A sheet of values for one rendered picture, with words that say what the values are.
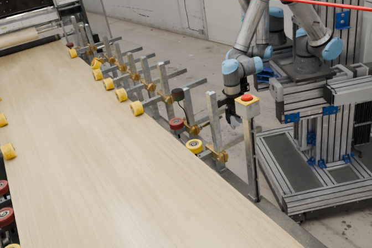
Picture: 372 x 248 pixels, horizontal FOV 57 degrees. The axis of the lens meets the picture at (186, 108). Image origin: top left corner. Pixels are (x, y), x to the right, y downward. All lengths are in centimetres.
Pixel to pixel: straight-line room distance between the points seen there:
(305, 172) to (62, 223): 167
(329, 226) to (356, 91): 95
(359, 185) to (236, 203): 127
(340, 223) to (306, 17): 141
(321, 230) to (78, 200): 157
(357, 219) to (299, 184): 42
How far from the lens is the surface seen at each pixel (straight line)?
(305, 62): 193
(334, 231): 249
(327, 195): 237
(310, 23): 170
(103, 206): 148
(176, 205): 138
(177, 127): 185
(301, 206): 233
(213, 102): 157
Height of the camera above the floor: 186
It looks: 29 degrees down
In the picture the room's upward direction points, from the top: 10 degrees counter-clockwise
